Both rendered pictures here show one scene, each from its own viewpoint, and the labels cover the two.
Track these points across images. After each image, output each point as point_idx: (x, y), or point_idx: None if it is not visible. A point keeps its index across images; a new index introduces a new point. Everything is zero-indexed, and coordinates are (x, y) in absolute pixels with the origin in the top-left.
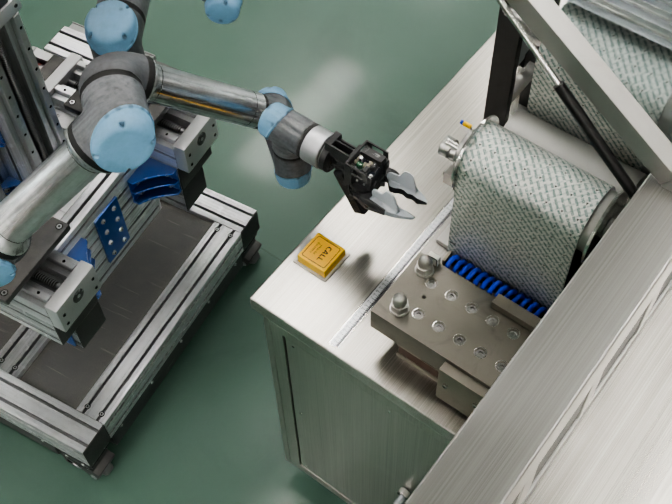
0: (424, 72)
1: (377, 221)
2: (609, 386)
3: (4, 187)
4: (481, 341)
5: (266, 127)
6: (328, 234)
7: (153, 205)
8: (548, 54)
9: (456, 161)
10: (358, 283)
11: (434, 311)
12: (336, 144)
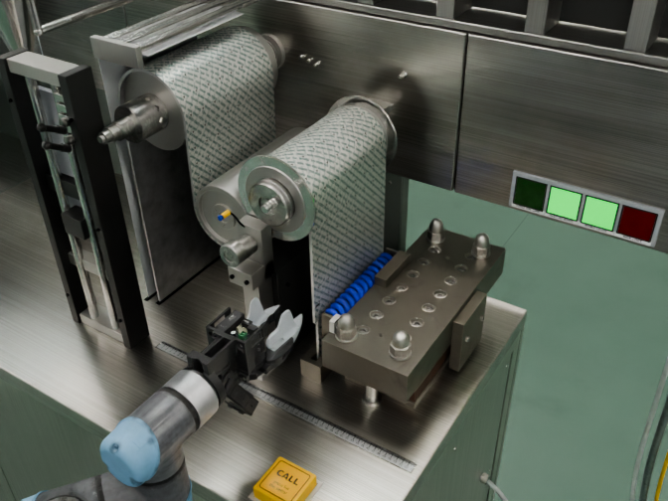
0: None
1: (229, 435)
2: None
3: None
4: (426, 293)
5: (149, 454)
6: (248, 486)
7: None
8: (190, 104)
9: (306, 188)
10: (322, 448)
11: (399, 326)
12: (198, 369)
